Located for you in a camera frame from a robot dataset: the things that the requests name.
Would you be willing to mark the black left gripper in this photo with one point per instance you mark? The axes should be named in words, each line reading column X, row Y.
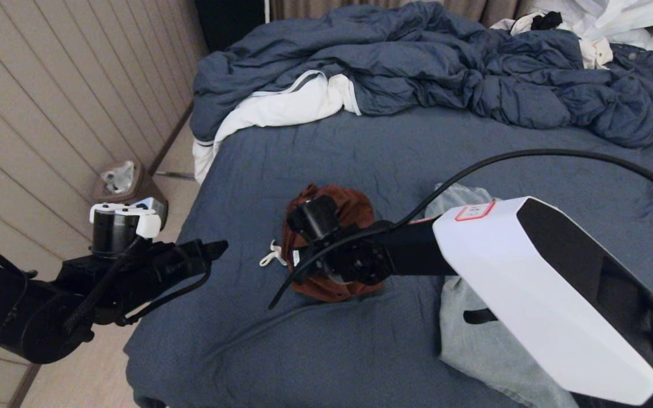
column 151, row 272

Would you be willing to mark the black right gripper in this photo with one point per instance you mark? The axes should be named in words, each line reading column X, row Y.
column 326, row 258

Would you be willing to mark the rust brown shorts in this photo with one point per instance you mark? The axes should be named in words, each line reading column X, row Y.
column 355, row 207

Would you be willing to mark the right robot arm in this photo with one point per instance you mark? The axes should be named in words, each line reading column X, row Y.
column 530, row 283

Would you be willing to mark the brown trash bin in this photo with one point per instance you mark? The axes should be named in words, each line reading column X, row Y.
column 148, row 190

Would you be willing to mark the blue bed sheet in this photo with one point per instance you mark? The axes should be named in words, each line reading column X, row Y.
column 360, row 153

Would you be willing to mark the white plastic bin bag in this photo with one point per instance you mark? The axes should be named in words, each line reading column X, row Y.
column 118, row 178

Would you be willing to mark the light blue denim jeans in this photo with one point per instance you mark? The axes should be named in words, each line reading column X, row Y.
column 474, row 351

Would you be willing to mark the dark blue crumpled duvet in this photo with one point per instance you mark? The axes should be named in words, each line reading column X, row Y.
column 417, row 56

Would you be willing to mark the black cabinet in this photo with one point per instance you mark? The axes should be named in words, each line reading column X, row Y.
column 230, row 21

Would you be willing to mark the white vertical pole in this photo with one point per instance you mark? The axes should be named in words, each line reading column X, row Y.
column 267, row 11

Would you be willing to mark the beige curtain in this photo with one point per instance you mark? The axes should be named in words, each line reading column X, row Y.
column 491, row 10

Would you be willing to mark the small black garment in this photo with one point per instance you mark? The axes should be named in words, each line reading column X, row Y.
column 546, row 21

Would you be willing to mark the cream jacket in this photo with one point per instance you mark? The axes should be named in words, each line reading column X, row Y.
column 596, row 54

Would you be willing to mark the white shirt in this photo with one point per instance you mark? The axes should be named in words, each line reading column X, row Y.
column 610, row 16

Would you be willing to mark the dark denim garment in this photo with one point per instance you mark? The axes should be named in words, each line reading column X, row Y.
column 647, row 59

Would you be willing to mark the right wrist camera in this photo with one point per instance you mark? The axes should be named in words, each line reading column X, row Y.
column 315, row 218

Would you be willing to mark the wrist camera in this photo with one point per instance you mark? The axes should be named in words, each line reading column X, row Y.
column 117, row 232
column 315, row 218

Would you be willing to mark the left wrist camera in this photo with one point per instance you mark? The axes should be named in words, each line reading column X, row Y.
column 117, row 232

